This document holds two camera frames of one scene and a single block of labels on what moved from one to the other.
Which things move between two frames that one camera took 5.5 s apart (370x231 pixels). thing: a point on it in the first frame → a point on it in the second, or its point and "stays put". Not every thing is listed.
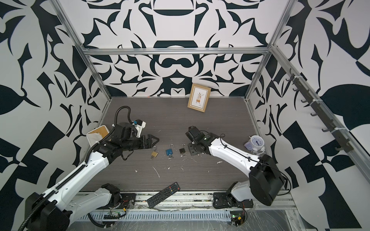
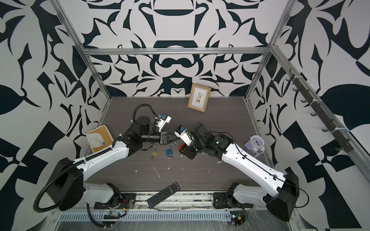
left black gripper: (149, 140) → (164, 137)
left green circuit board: (112, 215) stays put
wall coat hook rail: (302, 87) stays put
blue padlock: (169, 151) stays put
